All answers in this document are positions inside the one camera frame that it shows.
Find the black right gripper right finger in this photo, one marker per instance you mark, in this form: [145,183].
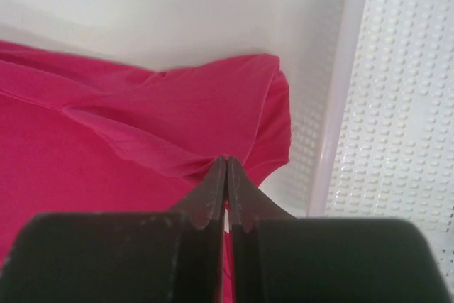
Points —
[280,258]

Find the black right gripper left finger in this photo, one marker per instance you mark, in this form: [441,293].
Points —
[168,256]

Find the pink t shirt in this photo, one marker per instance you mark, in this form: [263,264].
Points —
[89,136]

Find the white plastic basket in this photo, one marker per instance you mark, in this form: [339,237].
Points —
[372,116]

